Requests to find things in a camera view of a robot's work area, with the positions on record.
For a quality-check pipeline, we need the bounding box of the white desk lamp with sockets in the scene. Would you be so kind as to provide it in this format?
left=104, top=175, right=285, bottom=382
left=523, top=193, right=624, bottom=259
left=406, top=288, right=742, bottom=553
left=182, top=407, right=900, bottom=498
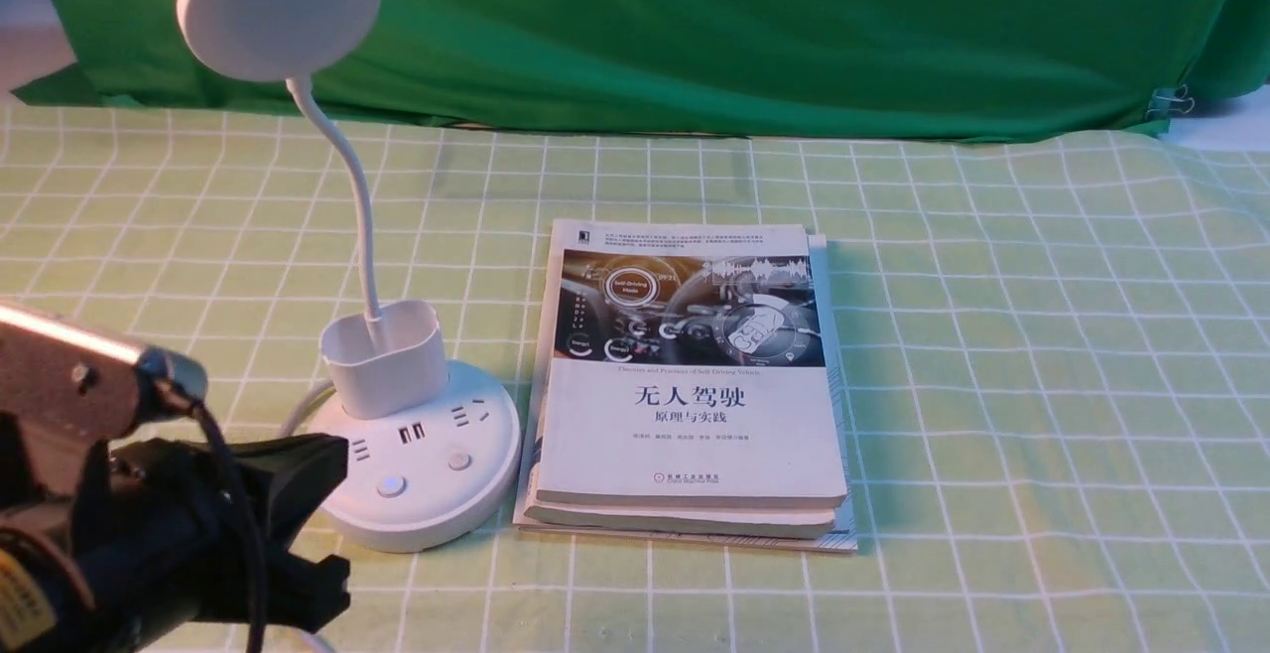
left=177, top=0, right=522, bottom=553

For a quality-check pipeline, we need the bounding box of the top book white cover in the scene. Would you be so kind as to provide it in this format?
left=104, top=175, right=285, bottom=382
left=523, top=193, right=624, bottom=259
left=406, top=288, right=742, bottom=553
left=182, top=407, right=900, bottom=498
left=533, top=219, right=848, bottom=511

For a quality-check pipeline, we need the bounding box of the white lamp power cable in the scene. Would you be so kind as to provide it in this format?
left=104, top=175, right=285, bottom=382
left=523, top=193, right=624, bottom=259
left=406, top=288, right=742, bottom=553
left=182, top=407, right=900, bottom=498
left=281, top=381, right=338, bottom=653

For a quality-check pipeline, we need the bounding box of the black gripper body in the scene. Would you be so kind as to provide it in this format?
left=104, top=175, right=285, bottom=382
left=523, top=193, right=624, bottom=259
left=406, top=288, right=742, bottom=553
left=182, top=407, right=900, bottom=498
left=3, top=413, right=260, bottom=652

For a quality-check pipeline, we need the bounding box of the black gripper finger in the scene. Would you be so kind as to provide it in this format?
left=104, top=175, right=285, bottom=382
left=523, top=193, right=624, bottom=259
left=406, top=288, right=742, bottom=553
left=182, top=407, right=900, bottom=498
left=198, top=549, right=352, bottom=633
left=229, top=433, right=348, bottom=551

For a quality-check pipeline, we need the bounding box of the green checkered tablecloth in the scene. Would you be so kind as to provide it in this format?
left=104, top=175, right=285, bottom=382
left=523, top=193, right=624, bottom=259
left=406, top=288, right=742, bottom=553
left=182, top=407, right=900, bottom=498
left=1, top=105, right=1269, bottom=652

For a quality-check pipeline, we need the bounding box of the metal binder clip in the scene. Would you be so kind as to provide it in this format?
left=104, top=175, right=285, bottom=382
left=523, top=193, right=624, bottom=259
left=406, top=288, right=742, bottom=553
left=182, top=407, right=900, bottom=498
left=1144, top=84, right=1195, bottom=121

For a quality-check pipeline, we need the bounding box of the green backdrop cloth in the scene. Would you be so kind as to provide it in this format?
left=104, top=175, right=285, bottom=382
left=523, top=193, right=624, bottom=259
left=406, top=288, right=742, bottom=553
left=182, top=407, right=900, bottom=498
left=22, top=0, right=1267, bottom=144

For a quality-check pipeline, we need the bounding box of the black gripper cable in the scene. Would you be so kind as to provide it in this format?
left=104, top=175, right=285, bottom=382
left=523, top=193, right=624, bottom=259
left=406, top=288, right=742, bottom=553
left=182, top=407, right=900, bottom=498
left=149, top=375, right=271, bottom=653

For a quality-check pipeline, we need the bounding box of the bottom thin book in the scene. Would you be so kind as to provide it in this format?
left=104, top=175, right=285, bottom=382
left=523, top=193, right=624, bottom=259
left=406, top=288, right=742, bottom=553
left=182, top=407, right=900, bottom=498
left=513, top=232, right=859, bottom=554

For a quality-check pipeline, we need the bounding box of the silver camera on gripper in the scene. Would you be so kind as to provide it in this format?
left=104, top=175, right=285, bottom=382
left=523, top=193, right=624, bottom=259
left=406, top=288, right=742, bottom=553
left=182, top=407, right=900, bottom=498
left=1, top=302, right=208, bottom=443

